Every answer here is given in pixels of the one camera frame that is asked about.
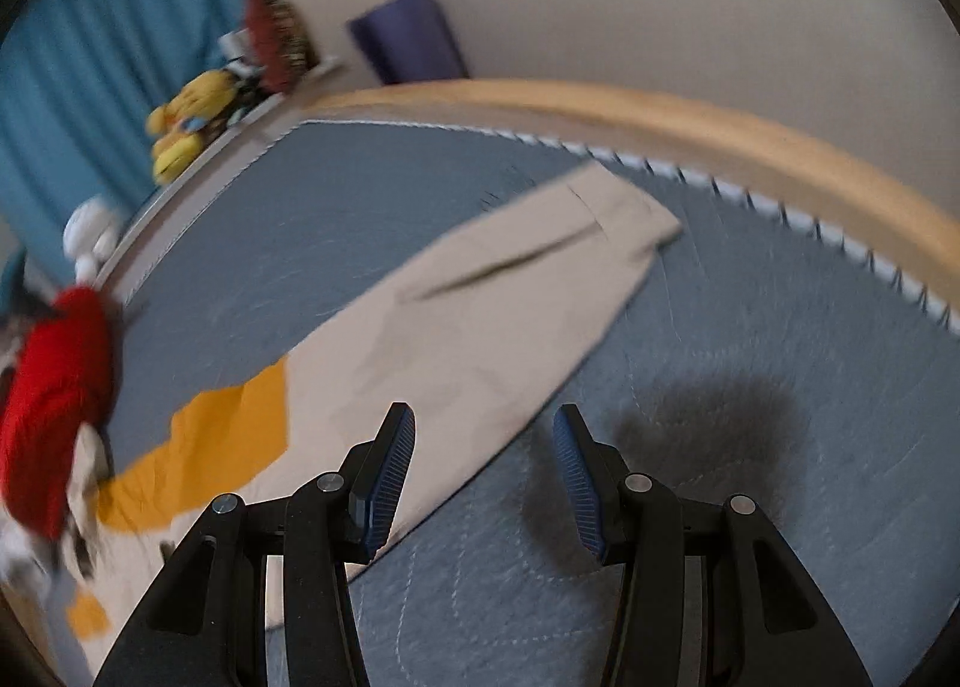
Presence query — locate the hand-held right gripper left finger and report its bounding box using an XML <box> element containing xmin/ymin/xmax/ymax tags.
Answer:
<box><xmin>94</xmin><ymin>402</ymin><xmax>417</xmax><ymax>687</ymax></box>

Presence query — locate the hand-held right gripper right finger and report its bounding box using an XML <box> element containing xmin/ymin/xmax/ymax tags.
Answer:
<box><xmin>553</xmin><ymin>403</ymin><xmax>875</xmax><ymax>687</ymax></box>

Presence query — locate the beige and yellow garment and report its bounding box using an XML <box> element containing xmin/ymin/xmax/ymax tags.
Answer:
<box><xmin>66</xmin><ymin>158</ymin><xmax>683</xmax><ymax>665</ymax></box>

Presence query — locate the grey quilted blanket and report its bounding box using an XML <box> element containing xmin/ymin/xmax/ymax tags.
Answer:
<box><xmin>45</xmin><ymin>119</ymin><xmax>953</xmax><ymax>687</ymax></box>

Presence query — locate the red cloth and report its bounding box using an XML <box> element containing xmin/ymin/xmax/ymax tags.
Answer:
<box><xmin>0</xmin><ymin>286</ymin><xmax>125</xmax><ymax>538</ymax></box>

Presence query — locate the white plush toy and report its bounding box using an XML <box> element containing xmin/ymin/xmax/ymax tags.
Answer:
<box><xmin>64</xmin><ymin>198</ymin><xmax>125</xmax><ymax>279</ymax></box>

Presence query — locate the yellow plush toy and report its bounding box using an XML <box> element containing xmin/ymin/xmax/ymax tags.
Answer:
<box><xmin>146</xmin><ymin>68</ymin><xmax>241</xmax><ymax>182</ymax></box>

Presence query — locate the purple box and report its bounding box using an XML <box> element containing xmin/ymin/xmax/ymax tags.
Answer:
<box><xmin>347</xmin><ymin>0</ymin><xmax>470</xmax><ymax>86</ymax></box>

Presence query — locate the red round cushion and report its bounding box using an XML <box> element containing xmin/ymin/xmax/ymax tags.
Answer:
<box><xmin>244</xmin><ymin>0</ymin><xmax>320</xmax><ymax>95</ymax></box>

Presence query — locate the blue curtain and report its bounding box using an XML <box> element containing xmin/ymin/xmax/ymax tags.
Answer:
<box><xmin>0</xmin><ymin>0</ymin><xmax>252</xmax><ymax>245</ymax></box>

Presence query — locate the wooden bed frame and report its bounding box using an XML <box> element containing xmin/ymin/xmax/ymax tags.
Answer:
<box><xmin>300</xmin><ymin>78</ymin><xmax>960</xmax><ymax>317</ymax></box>

